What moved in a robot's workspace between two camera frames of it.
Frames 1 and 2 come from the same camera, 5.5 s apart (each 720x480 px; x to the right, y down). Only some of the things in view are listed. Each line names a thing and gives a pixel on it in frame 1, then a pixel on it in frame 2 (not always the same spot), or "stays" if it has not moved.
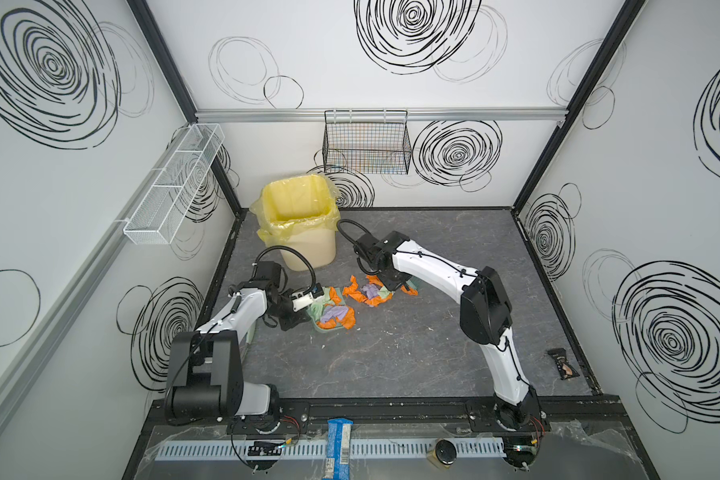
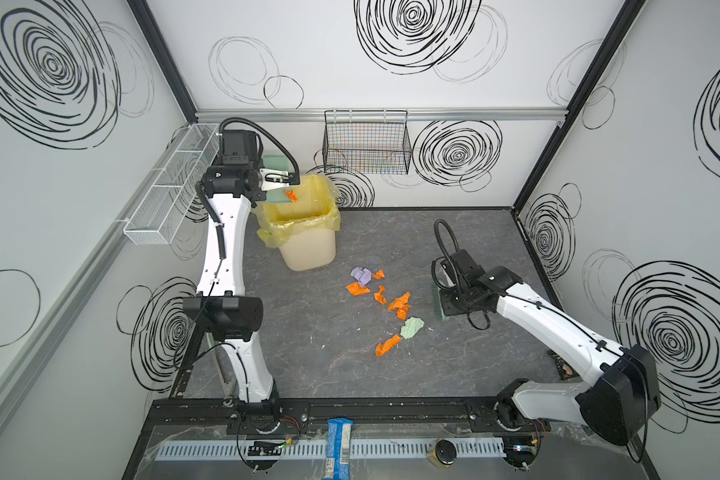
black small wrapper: [565, 369] stays
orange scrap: [346, 321] -> [292, 195]
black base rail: [564, 415] stays
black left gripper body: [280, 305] -> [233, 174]
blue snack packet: [337, 465] stays
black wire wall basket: [366, 142] stays
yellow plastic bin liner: [292, 202] stays
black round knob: [445, 451] stays
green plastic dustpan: [326, 299] -> [282, 163]
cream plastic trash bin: [319, 246] stays
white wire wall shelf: [156, 221] stays
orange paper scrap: [334, 296] -> [379, 297]
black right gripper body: [393, 281] -> [451, 301]
